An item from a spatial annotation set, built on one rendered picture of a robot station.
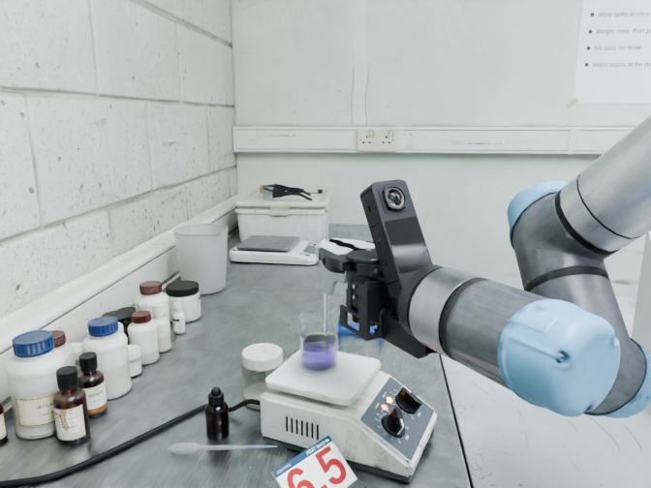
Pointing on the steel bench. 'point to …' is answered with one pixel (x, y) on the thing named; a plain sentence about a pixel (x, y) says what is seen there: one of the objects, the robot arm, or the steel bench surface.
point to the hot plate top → (291, 375)
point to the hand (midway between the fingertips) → (326, 242)
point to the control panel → (408, 443)
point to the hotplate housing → (337, 429)
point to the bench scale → (274, 250)
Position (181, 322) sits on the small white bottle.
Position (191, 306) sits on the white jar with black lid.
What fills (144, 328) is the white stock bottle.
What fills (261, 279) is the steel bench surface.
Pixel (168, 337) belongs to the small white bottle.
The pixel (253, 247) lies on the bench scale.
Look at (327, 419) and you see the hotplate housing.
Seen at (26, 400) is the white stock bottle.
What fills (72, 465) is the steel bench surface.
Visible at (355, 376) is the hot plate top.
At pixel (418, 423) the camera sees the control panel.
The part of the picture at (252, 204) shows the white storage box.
